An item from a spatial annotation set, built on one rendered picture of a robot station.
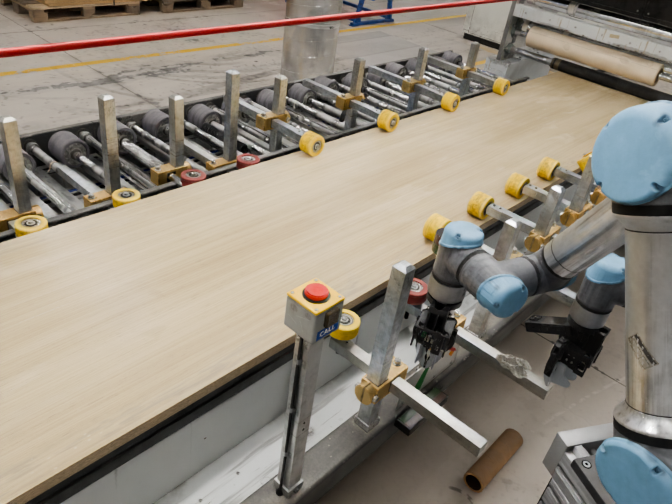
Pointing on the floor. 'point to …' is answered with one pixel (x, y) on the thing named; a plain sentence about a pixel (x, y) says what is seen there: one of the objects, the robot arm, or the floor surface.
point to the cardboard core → (493, 460)
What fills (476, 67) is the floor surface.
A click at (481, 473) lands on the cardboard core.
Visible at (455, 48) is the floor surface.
